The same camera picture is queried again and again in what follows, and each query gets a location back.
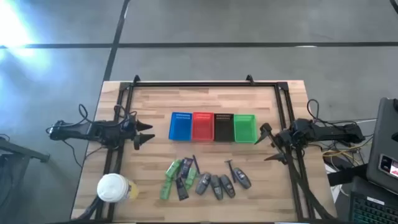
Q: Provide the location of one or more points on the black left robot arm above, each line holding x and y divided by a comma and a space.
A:
81, 132

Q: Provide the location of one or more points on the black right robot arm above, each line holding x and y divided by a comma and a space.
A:
329, 132

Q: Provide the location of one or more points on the black metal rig frame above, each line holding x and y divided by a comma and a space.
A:
202, 84

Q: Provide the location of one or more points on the blue plastic basket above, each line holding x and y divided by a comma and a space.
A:
180, 127

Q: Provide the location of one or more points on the small lit screen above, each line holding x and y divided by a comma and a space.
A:
388, 164

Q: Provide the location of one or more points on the black plastic basket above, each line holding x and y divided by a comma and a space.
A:
224, 129

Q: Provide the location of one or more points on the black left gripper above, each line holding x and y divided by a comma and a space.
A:
130, 132

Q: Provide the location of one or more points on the yellow cup with white lid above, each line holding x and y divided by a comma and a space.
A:
112, 187

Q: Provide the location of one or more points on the dark grey laptop lid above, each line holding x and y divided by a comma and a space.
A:
382, 137

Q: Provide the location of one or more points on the dark squeeze tube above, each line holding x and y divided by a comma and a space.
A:
181, 189
186, 167

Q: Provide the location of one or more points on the black backlit keyboard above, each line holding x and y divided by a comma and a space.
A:
373, 211

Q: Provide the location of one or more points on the green plastic basket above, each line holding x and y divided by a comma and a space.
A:
245, 129

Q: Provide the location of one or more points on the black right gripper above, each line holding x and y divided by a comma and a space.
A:
286, 137

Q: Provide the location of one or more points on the small green bottle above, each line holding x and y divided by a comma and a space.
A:
191, 178
166, 189
173, 168

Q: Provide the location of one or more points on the red plastic basket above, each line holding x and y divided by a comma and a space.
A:
202, 127

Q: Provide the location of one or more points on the black metal stand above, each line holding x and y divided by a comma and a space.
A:
21, 150

